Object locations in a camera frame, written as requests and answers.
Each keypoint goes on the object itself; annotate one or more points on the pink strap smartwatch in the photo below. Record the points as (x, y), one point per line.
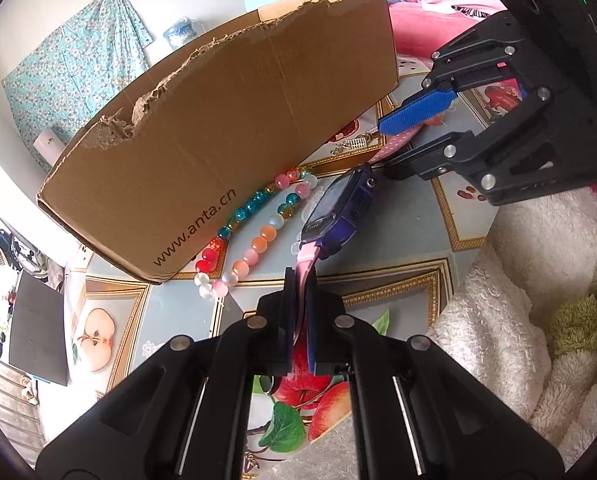
(336, 217)

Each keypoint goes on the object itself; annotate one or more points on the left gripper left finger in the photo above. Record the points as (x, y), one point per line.
(183, 413)

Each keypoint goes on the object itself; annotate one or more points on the grey cabinet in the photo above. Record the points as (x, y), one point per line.
(37, 336)

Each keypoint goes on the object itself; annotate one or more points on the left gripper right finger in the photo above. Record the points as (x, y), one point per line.
(417, 413)

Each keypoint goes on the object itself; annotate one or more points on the floral wall curtain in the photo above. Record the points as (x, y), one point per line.
(76, 70)

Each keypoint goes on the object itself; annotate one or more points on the fruit pattern tablecloth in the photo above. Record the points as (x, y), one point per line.
(398, 272)

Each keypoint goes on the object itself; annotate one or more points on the blue water jug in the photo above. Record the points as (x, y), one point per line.
(180, 33)

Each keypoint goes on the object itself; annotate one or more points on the white fleece sleeve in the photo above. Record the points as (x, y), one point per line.
(524, 321)

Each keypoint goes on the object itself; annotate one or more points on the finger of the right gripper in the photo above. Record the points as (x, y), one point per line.
(433, 159)
(418, 108)

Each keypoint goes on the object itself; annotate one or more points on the brown cardboard box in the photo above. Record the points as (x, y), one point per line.
(149, 181)

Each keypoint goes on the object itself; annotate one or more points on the rolled pink mat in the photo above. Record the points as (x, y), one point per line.
(49, 146)

